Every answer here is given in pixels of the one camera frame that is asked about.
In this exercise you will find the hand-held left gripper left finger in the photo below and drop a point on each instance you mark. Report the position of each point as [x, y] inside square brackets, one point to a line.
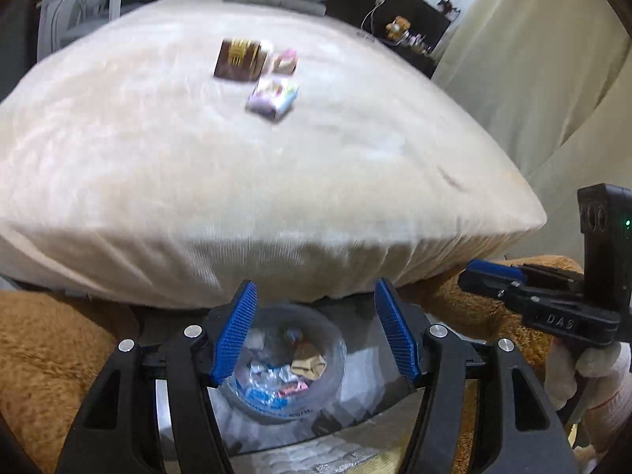
[237, 331]

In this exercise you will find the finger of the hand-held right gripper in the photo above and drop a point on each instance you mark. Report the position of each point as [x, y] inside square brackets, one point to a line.
[489, 286]
[493, 270]

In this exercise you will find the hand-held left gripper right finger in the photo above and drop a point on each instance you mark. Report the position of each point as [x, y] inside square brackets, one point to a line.
[395, 335]

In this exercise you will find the brown paper bag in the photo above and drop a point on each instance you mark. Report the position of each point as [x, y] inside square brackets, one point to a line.
[308, 365]

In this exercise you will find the pink drink carton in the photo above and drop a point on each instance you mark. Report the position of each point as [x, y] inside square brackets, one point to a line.
[291, 390]

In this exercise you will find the bin with clear plastic liner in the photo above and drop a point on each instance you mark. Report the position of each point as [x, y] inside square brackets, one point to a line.
[276, 405]

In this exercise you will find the person's right hand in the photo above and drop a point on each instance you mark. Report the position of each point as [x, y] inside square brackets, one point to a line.
[605, 363]

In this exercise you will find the beige plush bed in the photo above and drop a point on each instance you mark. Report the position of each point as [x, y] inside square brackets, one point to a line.
[197, 182]

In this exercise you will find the beige curtain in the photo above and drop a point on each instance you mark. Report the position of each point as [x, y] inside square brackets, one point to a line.
[533, 84]

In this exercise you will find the brown plush fabric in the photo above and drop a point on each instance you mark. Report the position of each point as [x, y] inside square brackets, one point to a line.
[49, 380]

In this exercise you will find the black nightstand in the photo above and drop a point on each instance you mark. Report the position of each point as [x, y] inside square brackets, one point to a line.
[417, 61]

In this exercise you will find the purple and white packet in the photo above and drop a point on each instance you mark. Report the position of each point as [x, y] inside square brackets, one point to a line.
[273, 98]

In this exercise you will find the cluster of small bottles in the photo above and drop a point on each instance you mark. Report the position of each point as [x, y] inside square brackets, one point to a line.
[418, 40]

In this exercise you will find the brown teddy bear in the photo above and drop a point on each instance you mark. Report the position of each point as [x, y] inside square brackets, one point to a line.
[397, 28]

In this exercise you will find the eyeglasses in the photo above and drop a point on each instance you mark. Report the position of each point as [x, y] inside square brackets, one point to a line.
[365, 35]

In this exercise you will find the brown box with gold print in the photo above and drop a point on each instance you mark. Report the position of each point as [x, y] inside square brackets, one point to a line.
[239, 59]

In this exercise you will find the small pink box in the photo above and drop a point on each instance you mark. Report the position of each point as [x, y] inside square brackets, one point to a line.
[285, 61]

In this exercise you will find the grey folded quilt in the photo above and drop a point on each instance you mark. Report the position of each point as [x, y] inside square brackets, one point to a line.
[276, 4]

